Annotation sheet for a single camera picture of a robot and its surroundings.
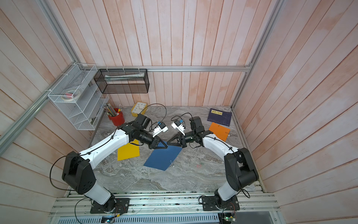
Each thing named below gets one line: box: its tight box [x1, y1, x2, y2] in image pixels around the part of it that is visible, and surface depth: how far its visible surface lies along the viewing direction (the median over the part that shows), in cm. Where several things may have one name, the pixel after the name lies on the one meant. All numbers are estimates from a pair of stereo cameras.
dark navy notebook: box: [206, 108, 233, 127], surface depth 114 cm
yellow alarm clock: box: [130, 101, 148, 118], surface depth 120 cm
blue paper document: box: [143, 140, 183, 171], surface depth 77 cm
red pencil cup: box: [108, 107, 125, 127], surface depth 109 cm
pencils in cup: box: [103, 103, 123, 117], surface depth 100 cm
